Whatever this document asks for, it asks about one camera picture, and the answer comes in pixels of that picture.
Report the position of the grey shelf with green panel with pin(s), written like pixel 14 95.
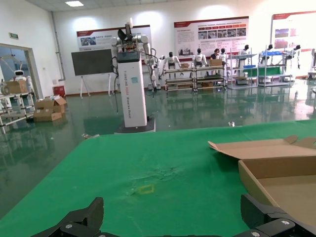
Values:
pixel 247 72

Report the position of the white column display robot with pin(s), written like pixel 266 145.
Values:
pixel 132 93

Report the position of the dark screen on stand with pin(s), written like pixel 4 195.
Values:
pixel 91 61

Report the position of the wide wall poster board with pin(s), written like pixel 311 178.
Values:
pixel 209 32

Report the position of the seated person dark hair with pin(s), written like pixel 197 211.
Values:
pixel 215 54

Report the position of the grey door frame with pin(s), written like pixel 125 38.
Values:
pixel 33 69

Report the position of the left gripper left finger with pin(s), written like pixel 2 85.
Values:
pixel 81 222

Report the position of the cardboard box before person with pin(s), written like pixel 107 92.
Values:
pixel 216 62

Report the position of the white wall pipe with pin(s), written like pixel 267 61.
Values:
pixel 57 44

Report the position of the closed cardboard floor box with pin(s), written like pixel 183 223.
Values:
pixel 45 116

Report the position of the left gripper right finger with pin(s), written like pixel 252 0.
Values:
pixel 266 219

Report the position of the cardboard box with oval hole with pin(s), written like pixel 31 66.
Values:
pixel 284 153

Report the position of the open cardboard floor box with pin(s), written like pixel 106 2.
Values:
pixel 53 105

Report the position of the ceiling light panel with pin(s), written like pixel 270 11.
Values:
pixel 73 3

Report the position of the roller shelf rack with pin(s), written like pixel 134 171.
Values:
pixel 209 77
pixel 179 79

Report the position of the small wall poster board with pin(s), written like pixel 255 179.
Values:
pixel 98 39

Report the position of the green exit sign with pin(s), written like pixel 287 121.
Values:
pixel 14 35

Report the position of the white pipe rack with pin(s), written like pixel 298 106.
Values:
pixel 22 108

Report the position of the white humanoid robot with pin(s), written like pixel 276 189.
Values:
pixel 223 56
pixel 170 61
pixel 245 51
pixel 199 58
pixel 267 52
pixel 295 52

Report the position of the grey shelf with blue bins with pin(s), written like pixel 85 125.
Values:
pixel 274 71

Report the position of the green tablecloth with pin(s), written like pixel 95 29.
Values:
pixel 148 160

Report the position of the red white wall poster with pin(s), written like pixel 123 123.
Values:
pixel 291 29

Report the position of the cardboard box on rack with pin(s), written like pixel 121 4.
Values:
pixel 16 87

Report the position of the small round-headed white robot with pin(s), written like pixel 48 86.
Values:
pixel 19 75

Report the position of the red fire equipment box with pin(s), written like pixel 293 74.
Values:
pixel 59 91

